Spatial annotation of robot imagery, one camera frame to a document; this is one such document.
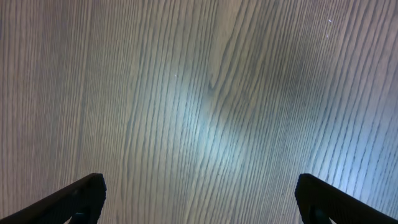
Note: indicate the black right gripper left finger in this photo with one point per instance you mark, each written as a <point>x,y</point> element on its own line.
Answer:
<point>79,202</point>

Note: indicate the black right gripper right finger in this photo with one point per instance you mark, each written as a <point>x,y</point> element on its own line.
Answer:
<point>320,202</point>

